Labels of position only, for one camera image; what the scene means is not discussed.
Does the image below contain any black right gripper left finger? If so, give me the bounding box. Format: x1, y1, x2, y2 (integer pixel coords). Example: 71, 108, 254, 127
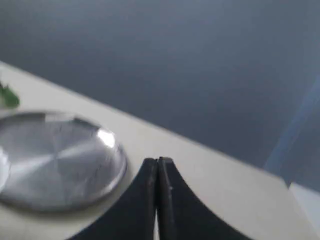
70, 158, 157, 240

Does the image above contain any red artificial flower bunch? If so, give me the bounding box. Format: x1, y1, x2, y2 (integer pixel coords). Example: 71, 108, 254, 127
0, 84, 20, 109

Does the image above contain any round steel plate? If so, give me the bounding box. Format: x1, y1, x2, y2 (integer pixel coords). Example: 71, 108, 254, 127
0, 111, 128, 212

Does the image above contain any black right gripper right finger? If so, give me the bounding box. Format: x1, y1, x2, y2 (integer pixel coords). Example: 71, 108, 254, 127
158, 157, 249, 240

